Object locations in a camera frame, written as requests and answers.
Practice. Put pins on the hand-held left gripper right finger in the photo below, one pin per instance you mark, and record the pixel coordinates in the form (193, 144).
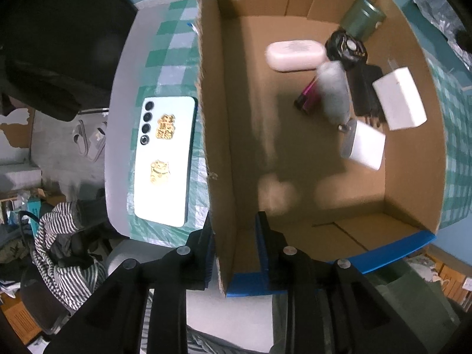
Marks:
(262, 243)

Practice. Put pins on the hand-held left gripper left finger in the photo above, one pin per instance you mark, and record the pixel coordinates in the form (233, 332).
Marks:
(208, 250)

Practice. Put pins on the blue-edged cardboard box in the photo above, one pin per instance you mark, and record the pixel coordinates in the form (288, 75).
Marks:
(295, 177)

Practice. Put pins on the white charger plug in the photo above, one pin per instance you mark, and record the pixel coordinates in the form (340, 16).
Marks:
(367, 145)

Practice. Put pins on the pink and yellow tube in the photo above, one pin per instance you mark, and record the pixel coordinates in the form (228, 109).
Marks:
(308, 97)

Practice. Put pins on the pale grey oblong object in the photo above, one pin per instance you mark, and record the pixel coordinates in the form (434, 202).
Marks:
(332, 92)

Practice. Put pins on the black rectangular case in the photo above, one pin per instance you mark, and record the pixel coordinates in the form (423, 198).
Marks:
(363, 92)

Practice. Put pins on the white oval case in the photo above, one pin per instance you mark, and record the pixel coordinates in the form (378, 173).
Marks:
(295, 55)

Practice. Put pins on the white rectangular box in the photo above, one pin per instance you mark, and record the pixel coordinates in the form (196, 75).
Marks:
(400, 99)

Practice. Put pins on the black round tape measure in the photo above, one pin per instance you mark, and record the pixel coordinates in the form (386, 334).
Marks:
(337, 46)

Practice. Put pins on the dark green tin can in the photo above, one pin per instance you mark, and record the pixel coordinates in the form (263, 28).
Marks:
(363, 18)

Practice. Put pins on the white smartphone with gold stickers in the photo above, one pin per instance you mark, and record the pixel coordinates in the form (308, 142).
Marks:
(162, 199)

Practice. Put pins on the person's olive trousers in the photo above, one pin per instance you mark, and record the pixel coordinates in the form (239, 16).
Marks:
(405, 291)

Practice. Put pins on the grey slipper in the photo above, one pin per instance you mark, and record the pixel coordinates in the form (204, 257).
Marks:
(96, 142)
(81, 138)

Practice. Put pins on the striped cloth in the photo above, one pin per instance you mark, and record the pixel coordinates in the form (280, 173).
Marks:
(55, 217)

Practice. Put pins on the black chair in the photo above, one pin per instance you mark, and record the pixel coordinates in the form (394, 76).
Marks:
(40, 302)

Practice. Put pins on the teal box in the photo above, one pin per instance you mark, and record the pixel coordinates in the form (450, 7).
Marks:
(32, 210)

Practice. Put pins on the green checkered tablecloth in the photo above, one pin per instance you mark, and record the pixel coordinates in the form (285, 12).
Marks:
(170, 29)

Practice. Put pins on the black jacket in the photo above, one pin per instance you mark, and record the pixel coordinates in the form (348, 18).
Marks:
(55, 37)

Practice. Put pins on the silver foil sheet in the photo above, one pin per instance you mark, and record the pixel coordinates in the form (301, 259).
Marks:
(438, 11)

